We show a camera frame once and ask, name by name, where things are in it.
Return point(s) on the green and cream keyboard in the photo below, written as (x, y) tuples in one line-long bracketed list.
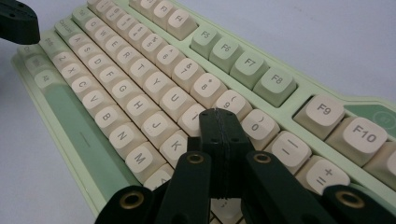
[(274, 87)]

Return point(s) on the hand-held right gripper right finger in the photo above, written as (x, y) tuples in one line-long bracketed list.
[(235, 140)]

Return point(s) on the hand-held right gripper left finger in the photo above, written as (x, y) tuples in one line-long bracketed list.
[(213, 133)]

